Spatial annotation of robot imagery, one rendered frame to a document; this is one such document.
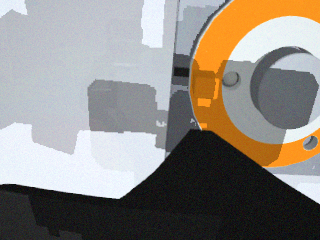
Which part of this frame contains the round grey plate with orange rim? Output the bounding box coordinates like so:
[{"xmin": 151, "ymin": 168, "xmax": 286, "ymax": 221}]
[{"xmin": 188, "ymin": 0, "xmax": 320, "ymax": 168}]

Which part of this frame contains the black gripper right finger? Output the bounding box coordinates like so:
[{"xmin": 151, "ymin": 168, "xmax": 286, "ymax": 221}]
[{"xmin": 201, "ymin": 129, "xmax": 320, "ymax": 240}]

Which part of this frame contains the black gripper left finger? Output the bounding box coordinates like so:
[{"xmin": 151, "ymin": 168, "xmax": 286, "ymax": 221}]
[{"xmin": 0, "ymin": 128, "xmax": 221, "ymax": 240}]

